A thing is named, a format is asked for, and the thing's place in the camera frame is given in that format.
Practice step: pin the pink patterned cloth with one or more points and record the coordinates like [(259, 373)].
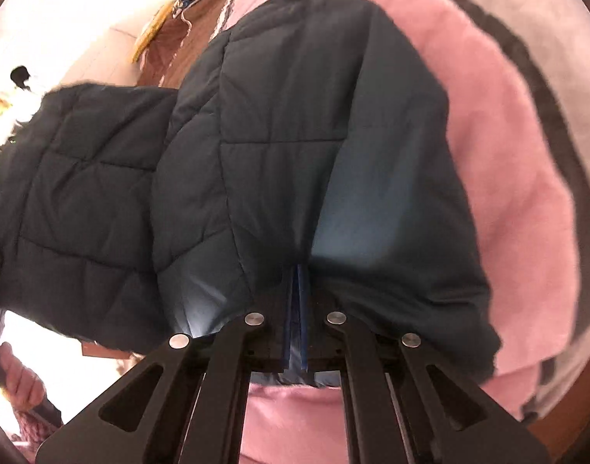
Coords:
[(29, 420)]

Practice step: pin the pink and brown striped blanket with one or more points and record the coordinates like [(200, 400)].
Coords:
[(517, 179)]

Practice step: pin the cream bed headboard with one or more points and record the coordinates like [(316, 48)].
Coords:
[(101, 58)]

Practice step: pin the yellow pillow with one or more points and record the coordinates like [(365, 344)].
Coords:
[(152, 34)]

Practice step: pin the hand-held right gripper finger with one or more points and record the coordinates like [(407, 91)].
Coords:
[(292, 321), (304, 328)]

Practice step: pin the person's left hand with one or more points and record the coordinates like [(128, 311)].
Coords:
[(19, 372)]

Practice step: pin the dark teal quilted jacket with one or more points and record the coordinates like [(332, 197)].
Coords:
[(285, 130)]

